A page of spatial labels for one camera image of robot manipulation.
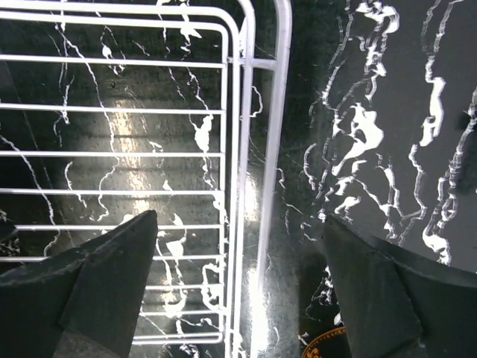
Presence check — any white wire dish rack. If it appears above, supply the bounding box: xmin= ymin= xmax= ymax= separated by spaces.
xmin=1 ymin=1 xmax=291 ymax=357

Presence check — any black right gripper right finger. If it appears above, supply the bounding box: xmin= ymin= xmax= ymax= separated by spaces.
xmin=322 ymin=216 xmax=476 ymax=357

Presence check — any red black lacquer bowl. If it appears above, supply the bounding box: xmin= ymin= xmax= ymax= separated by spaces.
xmin=301 ymin=326 xmax=352 ymax=358

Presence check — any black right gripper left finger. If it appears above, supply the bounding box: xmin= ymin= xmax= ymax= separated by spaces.
xmin=1 ymin=210 xmax=158 ymax=357

